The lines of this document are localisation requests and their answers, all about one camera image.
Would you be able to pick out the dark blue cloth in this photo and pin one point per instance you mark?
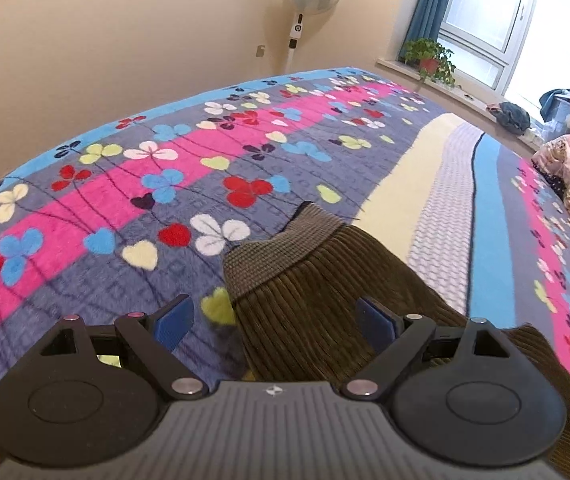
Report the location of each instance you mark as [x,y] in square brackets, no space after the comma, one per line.
[512,117]

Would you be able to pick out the blue curtain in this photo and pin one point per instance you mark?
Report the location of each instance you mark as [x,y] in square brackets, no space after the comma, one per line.
[430,0]

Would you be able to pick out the potted green plant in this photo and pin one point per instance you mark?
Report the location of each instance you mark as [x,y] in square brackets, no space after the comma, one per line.
[427,55]

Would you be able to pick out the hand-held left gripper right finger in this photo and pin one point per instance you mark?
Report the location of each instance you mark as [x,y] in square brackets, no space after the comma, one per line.
[375,324]

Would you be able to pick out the wall socket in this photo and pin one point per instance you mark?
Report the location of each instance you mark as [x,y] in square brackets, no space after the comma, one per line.
[260,50]

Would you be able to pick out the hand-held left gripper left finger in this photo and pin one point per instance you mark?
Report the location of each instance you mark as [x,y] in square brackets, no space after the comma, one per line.
[172,324]

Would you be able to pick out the floral fleece blanket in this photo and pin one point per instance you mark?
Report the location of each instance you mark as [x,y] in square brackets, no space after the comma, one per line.
[115,200]

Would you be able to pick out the white framed window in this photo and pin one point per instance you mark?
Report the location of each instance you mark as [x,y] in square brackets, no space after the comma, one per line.
[515,20]

